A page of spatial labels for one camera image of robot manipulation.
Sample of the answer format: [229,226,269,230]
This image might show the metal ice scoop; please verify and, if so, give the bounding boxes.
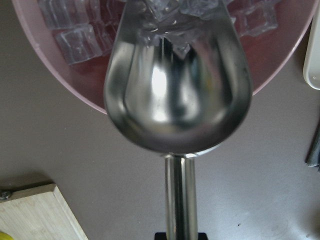
[103,0,252,240]

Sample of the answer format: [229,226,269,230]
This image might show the pink bowl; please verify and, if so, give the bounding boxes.
[12,0,318,113]

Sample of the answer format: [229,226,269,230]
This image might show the ice cubes in bowl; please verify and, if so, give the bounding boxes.
[38,0,278,65]

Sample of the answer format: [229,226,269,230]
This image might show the wooden cutting board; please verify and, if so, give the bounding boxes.
[0,183,88,240]

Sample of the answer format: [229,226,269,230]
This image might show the dark grey folded cloth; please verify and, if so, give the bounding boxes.
[305,125,320,172]

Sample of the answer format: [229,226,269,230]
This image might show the cream serving tray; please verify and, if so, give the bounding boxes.
[303,14,320,90]

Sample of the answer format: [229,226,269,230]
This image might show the yellow lemon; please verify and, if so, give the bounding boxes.
[0,232,14,240]

